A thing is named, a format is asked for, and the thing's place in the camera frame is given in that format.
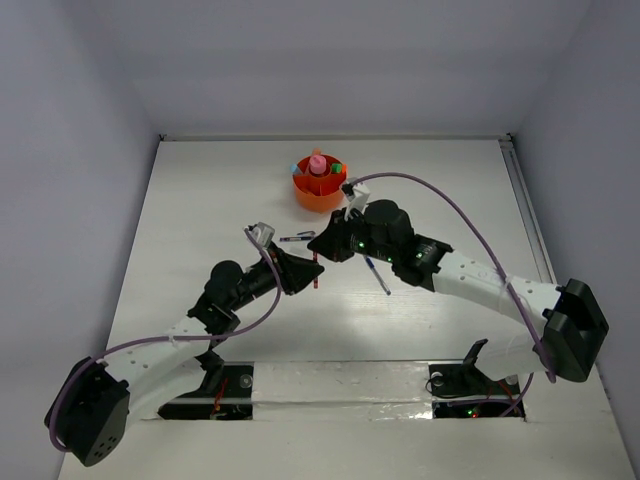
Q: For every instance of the pink capped sticker bottle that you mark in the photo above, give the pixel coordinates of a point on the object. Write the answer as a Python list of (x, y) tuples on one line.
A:
[(317, 165)]

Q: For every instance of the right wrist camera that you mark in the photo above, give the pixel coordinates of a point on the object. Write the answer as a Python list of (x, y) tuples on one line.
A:
[(357, 195)]

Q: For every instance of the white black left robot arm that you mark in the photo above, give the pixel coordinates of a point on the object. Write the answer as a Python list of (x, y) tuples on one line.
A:
[(105, 395)]

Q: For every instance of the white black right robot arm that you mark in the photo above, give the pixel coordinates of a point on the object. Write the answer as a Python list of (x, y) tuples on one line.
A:
[(564, 326)]

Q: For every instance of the blue ballpoint pen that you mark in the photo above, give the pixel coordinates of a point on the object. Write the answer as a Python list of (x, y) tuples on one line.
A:
[(370, 264)]

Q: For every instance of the orange round divided organizer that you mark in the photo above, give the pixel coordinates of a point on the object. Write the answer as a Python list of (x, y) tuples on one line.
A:
[(319, 194)]

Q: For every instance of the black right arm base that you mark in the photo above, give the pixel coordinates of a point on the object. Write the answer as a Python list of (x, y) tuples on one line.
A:
[(460, 391)]

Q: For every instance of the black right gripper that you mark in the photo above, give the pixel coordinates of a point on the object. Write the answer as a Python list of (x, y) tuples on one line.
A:
[(332, 242)]

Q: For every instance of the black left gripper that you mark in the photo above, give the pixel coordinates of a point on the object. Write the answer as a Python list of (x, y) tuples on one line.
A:
[(295, 272)]

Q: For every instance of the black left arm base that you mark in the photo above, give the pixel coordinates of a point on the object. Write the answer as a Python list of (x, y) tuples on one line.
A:
[(225, 393)]

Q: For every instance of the purple gel pen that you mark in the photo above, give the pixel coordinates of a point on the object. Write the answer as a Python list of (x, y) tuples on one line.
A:
[(298, 238)]

